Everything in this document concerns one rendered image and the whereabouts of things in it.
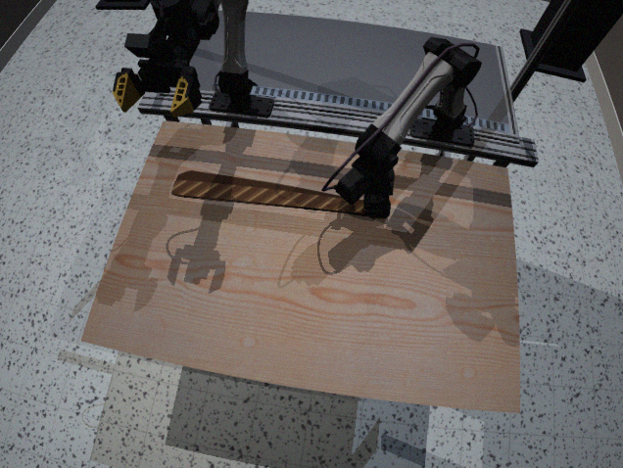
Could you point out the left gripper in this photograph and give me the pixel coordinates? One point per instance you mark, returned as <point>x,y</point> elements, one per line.
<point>376,200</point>

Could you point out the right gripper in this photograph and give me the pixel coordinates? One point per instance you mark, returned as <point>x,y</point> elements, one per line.
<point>159,76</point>

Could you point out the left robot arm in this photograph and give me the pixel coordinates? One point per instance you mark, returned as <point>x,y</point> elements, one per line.
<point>379,156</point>

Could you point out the black slotted metal crossbar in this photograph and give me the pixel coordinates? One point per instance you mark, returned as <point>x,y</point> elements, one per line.
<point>524,153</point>

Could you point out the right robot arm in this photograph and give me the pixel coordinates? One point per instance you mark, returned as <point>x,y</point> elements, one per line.
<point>233,77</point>

